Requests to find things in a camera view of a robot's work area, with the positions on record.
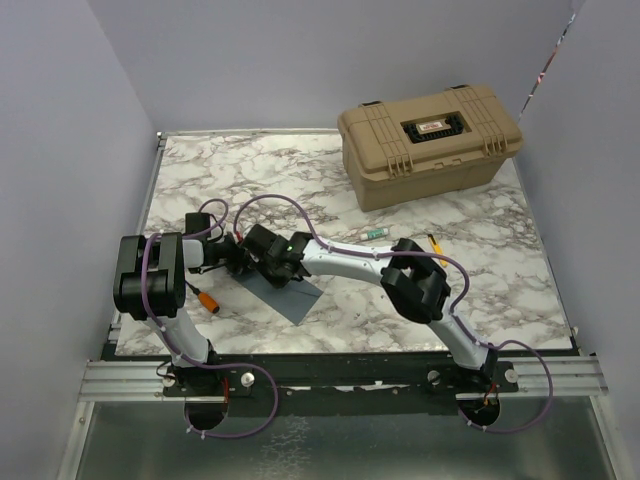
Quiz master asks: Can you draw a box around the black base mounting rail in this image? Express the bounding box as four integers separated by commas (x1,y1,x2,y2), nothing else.
102,339,521,417

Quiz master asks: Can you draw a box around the tan plastic toolbox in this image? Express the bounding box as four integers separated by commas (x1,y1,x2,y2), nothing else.
337,85,524,212

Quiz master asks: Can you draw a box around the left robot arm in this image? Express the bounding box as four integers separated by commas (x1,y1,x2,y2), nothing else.
113,211,250,395

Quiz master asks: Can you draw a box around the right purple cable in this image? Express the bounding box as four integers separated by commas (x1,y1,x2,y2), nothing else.
233,193,555,435

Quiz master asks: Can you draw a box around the grey blue envelope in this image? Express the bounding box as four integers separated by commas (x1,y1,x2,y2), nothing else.
237,272,323,326

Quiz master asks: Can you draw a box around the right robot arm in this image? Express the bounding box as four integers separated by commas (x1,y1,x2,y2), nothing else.
240,225,497,391

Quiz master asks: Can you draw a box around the orange handled screwdriver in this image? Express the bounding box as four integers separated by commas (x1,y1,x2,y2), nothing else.
185,281,220,314

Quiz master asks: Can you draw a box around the green white glue stick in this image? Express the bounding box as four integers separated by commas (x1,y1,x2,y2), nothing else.
359,227,390,241

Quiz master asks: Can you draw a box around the aluminium table frame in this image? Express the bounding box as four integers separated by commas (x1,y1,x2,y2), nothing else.
76,132,619,479

